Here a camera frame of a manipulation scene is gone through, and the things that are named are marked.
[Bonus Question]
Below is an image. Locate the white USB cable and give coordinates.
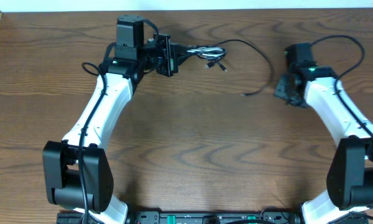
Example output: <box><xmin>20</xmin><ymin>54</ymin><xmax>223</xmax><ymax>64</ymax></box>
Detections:
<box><xmin>186</xmin><ymin>46</ymin><xmax>228</xmax><ymax>61</ymax></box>

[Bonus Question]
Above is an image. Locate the black USB cable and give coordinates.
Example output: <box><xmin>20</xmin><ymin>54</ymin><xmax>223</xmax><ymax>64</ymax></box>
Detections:
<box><xmin>186</xmin><ymin>39</ymin><xmax>275</xmax><ymax>97</ymax></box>

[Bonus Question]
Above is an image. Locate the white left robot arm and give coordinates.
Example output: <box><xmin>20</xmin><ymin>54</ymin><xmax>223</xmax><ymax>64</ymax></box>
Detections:
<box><xmin>42</xmin><ymin>15</ymin><xmax>192</xmax><ymax>223</ymax></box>

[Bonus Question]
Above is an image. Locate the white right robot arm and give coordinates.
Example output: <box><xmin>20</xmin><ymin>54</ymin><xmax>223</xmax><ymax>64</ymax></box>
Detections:
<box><xmin>274</xmin><ymin>43</ymin><xmax>373</xmax><ymax>223</ymax></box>

